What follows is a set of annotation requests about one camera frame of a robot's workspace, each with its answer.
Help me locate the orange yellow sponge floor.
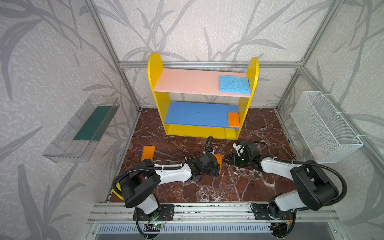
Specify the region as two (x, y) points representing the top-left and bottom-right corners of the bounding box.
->
(215, 155), (223, 174)

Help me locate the yellow orange sponge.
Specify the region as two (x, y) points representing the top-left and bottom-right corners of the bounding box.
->
(228, 112), (240, 129)

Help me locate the blue sponge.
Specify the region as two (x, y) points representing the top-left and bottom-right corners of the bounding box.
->
(220, 75), (236, 93)
(235, 77), (251, 95)

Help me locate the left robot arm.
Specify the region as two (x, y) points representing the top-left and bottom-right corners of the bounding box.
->
(112, 136), (222, 221)

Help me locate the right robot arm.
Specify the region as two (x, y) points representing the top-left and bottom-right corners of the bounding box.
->
(224, 141), (348, 220)

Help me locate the yellow shelf unit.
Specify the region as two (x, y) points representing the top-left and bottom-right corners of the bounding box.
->
(148, 53), (259, 140)

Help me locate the right controller board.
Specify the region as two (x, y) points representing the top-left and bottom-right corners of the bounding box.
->
(270, 224), (292, 239)

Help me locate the controller board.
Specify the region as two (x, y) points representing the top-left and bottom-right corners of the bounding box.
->
(143, 222), (166, 233)
(270, 224), (292, 239)

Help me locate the left controller board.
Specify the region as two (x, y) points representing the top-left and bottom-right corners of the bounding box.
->
(143, 222), (166, 233)

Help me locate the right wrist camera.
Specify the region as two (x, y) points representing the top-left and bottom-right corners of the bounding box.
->
(233, 143), (244, 156)

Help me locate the white wire mesh basket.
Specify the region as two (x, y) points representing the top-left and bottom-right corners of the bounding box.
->
(291, 91), (364, 164)

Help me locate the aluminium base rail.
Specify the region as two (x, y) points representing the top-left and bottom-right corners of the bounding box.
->
(81, 202), (349, 240)

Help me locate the clear plastic wall bin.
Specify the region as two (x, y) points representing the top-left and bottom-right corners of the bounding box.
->
(42, 94), (120, 163)

